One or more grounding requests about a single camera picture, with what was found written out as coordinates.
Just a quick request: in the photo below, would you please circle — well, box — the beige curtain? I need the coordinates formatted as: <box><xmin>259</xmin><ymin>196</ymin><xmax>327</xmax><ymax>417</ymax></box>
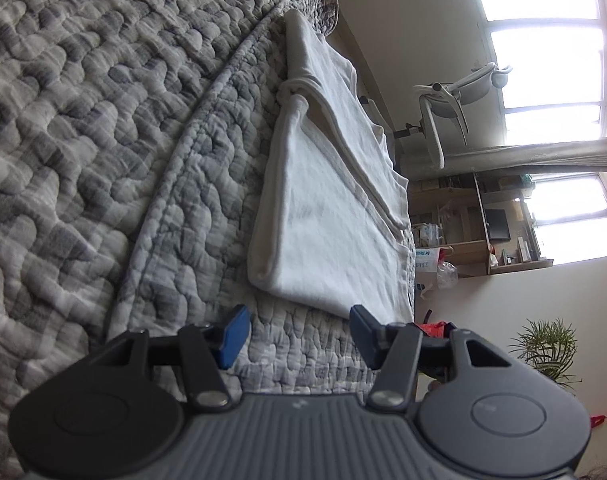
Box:
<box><xmin>397</xmin><ymin>137</ymin><xmax>607</xmax><ymax>179</ymax></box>

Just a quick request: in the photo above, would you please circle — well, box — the red object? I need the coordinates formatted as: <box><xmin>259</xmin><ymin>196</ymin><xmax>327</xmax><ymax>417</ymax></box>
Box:
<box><xmin>414</xmin><ymin>320</ymin><xmax>457</xmax><ymax>342</ymax></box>

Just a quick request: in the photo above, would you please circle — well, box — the black monitor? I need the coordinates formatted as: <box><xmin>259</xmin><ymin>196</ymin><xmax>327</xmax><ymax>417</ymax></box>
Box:
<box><xmin>485</xmin><ymin>208</ymin><xmax>512</xmax><ymax>241</ymax></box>

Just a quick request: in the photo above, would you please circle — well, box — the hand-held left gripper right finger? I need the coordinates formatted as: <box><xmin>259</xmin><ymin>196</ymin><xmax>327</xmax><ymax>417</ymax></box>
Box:
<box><xmin>349</xmin><ymin>304</ymin><xmax>515</xmax><ymax>412</ymax></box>

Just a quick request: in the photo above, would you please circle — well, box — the wooden shelf unit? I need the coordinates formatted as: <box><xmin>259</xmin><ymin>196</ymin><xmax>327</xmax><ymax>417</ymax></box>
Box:
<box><xmin>407</xmin><ymin>172</ymin><xmax>555</xmax><ymax>279</ymax></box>

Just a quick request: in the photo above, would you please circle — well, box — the white printed box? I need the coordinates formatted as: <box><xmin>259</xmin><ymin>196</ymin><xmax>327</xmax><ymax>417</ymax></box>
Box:
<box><xmin>414</xmin><ymin>247</ymin><xmax>442</xmax><ymax>292</ymax></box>

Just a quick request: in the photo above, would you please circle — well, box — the grey checkered quilted blanket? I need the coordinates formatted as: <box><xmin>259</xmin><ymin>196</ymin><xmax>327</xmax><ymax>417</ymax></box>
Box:
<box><xmin>0</xmin><ymin>0</ymin><xmax>417</xmax><ymax>461</ymax></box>

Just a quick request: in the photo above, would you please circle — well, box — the green potted plant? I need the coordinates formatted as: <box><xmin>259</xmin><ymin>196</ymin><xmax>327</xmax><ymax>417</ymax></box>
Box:
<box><xmin>508</xmin><ymin>317</ymin><xmax>584</xmax><ymax>397</ymax></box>

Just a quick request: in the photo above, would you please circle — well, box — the clear plastic bag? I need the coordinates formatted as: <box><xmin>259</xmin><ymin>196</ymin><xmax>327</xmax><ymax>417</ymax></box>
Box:
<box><xmin>435</xmin><ymin>260</ymin><xmax>459</xmax><ymax>291</ymax></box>

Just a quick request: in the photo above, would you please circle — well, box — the white t-shirt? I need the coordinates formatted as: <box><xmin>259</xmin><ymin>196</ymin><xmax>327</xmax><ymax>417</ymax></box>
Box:
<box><xmin>247</xmin><ymin>8</ymin><xmax>417</xmax><ymax>322</ymax></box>

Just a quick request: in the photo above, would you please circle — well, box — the window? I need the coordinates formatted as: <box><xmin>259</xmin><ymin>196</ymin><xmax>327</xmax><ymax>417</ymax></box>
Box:
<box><xmin>466</xmin><ymin>0</ymin><xmax>607</xmax><ymax>266</ymax></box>

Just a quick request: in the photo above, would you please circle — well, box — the white grey office chair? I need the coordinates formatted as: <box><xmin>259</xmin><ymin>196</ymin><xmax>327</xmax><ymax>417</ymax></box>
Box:
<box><xmin>361</xmin><ymin>62</ymin><xmax>514</xmax><ymax>171</ymax></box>

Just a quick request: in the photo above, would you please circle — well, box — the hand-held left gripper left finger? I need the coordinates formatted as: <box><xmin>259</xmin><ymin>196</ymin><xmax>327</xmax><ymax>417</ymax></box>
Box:
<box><xmin>86</xmin><ymin>304</ymin><xmax>252</xmax><ymax>411</ymax></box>

